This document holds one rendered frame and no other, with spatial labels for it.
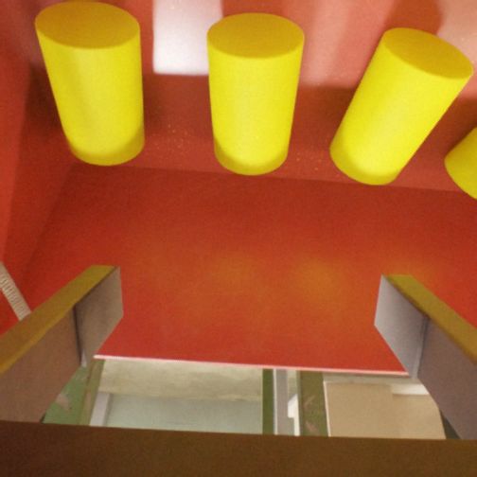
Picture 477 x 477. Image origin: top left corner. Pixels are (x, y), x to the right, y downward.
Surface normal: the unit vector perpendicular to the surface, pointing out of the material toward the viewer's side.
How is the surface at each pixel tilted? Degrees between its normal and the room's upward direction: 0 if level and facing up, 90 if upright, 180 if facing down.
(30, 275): 90
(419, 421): 90
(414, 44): 90
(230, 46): 90
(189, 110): 0
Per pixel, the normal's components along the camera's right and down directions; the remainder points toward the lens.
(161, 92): -0.04, 0.82
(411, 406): -0.08, -0.57
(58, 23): 0.18, -0.55
